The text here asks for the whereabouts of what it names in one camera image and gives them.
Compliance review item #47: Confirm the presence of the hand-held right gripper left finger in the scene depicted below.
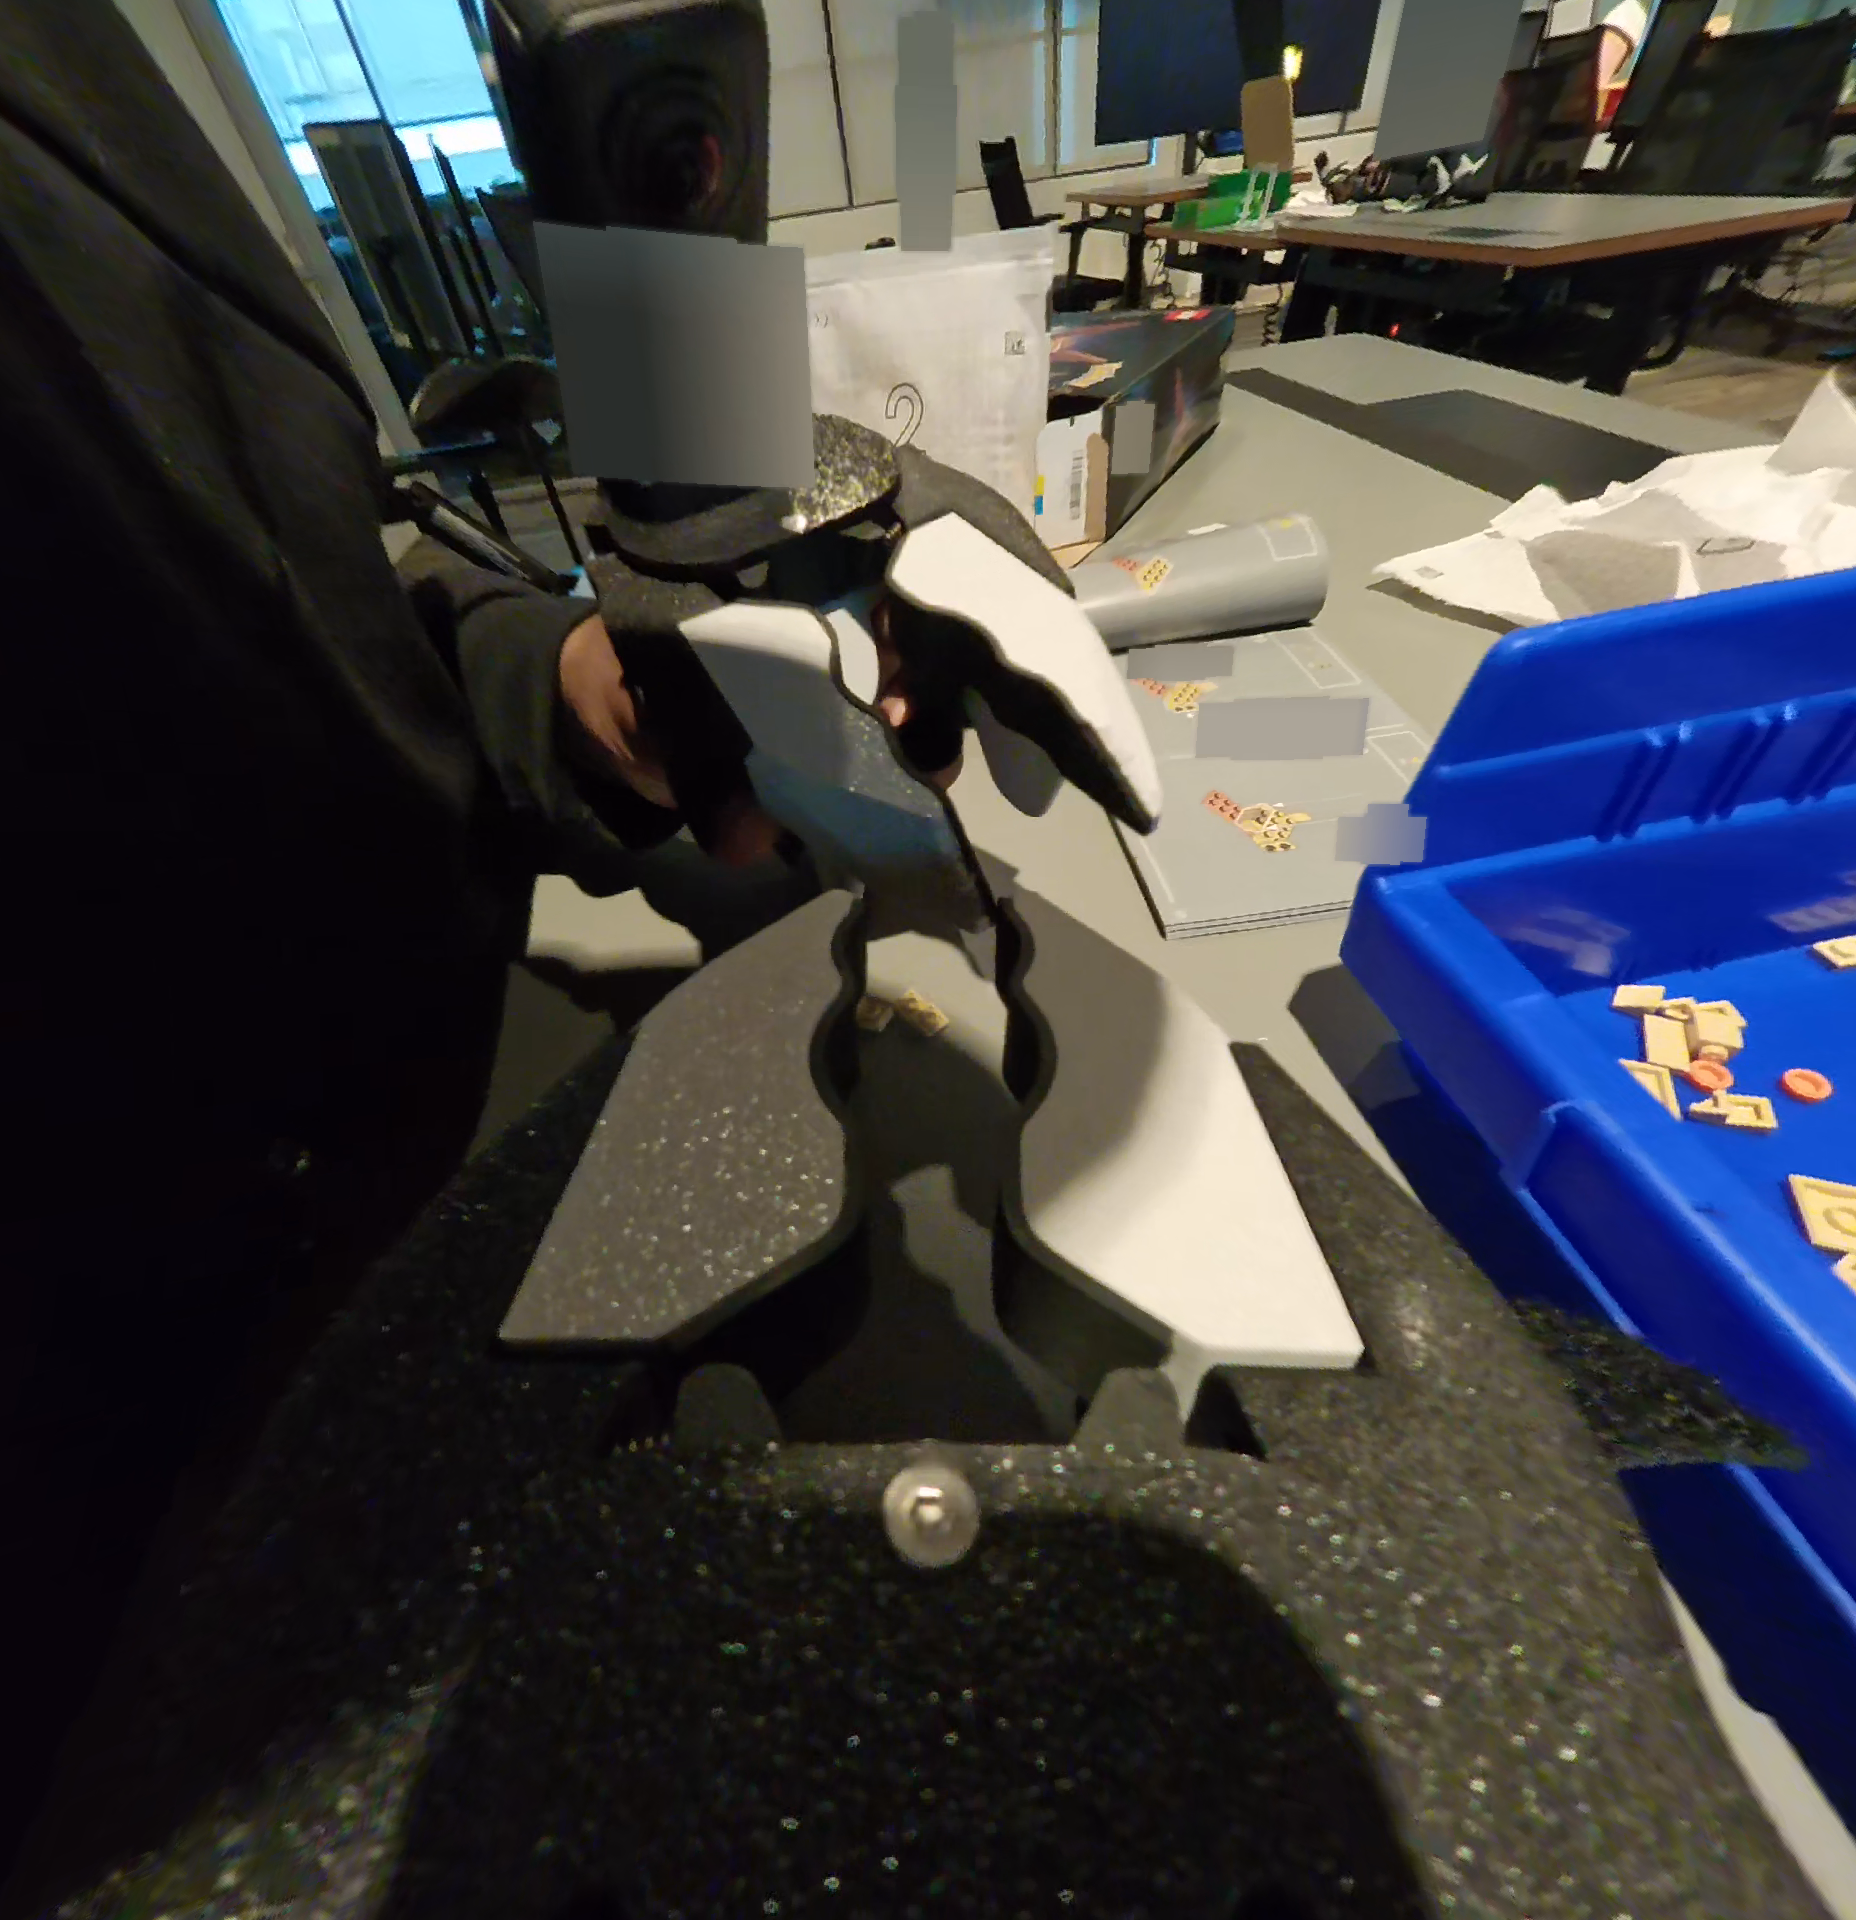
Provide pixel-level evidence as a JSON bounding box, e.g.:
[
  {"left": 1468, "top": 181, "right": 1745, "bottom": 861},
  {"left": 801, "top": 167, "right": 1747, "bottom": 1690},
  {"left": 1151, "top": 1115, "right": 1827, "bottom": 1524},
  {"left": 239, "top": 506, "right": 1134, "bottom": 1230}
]
[{"left": 497, "top": 889, "right": 872, "bottom": 1352}]

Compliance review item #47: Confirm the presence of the person's left forearm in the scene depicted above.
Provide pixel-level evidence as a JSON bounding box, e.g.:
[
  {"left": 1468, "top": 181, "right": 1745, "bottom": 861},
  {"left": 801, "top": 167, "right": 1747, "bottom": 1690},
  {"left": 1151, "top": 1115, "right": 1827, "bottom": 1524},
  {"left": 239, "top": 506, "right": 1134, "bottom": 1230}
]
[{"left": 391, "top": 532, "right": 675, "bottom": 901}]

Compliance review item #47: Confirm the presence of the dark printed cardboard box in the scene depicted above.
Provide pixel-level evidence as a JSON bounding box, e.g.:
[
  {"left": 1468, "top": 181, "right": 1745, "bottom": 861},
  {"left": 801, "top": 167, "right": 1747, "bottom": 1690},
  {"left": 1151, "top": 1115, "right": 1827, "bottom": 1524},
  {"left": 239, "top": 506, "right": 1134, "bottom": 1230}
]
[{"left": 1037, "top": 307, "right": 1240, "bottom": 551}]

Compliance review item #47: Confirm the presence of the dark monitor screen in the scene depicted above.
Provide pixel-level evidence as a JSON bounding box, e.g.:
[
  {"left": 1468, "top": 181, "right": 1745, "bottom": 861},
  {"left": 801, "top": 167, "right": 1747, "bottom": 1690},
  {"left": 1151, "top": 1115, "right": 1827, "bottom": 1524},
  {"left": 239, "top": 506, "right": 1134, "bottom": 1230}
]
[{"left": 1093, "top": 0, "right": 1384, "bottom": 149}]

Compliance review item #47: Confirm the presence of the heap of mixed small bricks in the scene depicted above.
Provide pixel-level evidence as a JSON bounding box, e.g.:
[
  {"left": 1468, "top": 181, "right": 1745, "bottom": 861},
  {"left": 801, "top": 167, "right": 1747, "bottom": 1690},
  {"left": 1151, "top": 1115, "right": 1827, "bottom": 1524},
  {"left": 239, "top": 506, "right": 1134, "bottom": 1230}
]
[{"left": 1610, "top": 982, "right": 1782, "bottom": 1134}]

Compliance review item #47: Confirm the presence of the green box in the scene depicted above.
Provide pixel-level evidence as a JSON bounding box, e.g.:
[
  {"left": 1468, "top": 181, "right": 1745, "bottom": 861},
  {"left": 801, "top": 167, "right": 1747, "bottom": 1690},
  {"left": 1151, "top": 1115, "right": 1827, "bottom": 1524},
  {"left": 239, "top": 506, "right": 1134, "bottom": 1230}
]
[{"left": 1170, "top": 167, "right": 1292, "bottom": 231}]

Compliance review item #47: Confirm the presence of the glass window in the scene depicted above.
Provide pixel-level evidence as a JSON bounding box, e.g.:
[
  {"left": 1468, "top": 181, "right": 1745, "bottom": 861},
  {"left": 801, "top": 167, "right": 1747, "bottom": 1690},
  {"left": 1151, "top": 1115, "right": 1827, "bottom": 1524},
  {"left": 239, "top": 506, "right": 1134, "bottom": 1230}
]
[{"left": 214, "top": 0, "right": 495, "bottom": 363}]

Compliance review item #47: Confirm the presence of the blue plastic bin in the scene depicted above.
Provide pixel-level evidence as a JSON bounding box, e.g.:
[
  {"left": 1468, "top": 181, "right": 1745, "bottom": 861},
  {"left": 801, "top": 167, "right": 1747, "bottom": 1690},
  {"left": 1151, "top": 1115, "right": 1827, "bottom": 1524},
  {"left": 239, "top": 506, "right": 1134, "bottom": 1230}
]
[{"left": 1338, "top": 560, "right": 1856, "bottom": 1763}]

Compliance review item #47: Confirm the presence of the black mesh office chair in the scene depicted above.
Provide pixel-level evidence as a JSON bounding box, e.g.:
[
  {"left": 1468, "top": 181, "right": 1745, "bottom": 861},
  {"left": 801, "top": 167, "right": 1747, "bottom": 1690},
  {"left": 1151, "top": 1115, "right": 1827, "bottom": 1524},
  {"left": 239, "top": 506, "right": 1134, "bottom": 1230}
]
[{"left": 1602, "top": 0, "right": 1856, "bottom": 198}]

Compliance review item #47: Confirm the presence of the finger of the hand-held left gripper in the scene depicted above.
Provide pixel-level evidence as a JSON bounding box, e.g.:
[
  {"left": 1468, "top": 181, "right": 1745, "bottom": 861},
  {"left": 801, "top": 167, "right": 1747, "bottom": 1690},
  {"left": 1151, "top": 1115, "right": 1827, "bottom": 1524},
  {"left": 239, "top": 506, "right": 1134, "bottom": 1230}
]
[
  {"left": 676, "top": 596, "right": 982, "bottom": 923},
  {"left": 879, "top": 513, "right": 1164, "bottom": 838}
]

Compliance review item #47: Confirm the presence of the wooden background table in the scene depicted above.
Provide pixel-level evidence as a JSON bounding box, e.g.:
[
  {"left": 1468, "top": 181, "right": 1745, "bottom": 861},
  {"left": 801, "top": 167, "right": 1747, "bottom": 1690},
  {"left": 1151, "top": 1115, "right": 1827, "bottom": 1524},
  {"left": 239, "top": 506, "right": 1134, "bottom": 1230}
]
[{"left": 1064, "top": 173, "right": 1291, "bottom": 310}]

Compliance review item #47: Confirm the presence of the long wooden table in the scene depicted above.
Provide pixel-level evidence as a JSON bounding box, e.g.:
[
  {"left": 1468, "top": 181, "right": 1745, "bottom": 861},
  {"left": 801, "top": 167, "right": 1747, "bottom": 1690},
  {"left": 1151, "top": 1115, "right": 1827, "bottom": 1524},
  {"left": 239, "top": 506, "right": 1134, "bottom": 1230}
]
[{"left": 1273, "top": 192, "right": 1856, "bottom": 395}]

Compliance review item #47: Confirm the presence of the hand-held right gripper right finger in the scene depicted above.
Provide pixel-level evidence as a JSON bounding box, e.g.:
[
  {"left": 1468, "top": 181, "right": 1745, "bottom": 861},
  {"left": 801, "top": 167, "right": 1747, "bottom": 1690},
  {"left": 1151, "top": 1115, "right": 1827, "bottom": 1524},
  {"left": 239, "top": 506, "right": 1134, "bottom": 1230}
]
[{"left": 997, "top": 898, "right": 1367, "bottom": 1426}]

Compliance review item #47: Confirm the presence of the grey instruction booklet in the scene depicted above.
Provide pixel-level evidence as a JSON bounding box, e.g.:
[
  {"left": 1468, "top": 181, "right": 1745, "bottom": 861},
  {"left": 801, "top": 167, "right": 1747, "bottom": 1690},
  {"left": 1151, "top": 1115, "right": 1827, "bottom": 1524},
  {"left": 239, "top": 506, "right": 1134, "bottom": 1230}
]
[{"left": 1076, "top": 516, "right": 1436, "bottom": 942}]

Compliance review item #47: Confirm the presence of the person's left hand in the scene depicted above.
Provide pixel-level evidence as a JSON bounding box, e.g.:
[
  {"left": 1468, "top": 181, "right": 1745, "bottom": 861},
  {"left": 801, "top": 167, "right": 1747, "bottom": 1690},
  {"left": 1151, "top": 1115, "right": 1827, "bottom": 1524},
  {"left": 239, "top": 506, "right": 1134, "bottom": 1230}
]
[{"left": 559, "top": 619, "right": 693, "bottom": 825}]

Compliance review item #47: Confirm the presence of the crumpled white paper bag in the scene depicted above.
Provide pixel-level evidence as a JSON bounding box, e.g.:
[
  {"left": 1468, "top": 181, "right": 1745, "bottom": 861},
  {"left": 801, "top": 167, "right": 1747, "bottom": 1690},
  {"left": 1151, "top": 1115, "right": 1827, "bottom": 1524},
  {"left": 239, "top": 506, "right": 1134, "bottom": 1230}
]
[{"left": 1372, "top": 367, "right": 1856, "bottom": 633}]

